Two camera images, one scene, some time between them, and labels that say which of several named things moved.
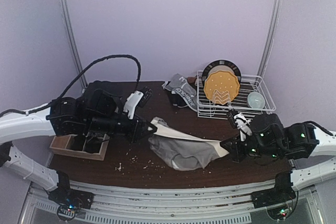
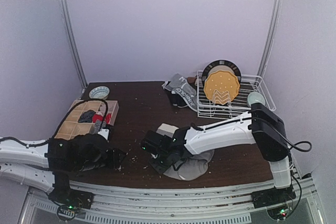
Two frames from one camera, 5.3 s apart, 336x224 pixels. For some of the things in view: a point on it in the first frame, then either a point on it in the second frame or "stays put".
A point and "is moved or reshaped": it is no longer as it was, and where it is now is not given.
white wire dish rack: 218,93 stays put
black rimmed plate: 221,65 stays put
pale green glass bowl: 256,100 stays put
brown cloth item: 191,80 stays put
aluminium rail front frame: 230,204 stays put
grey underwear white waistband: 181,151 is moved or reshaped
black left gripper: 135,128 → 113,157
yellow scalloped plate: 221,87 stays put
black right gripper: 237,149 → 163,163
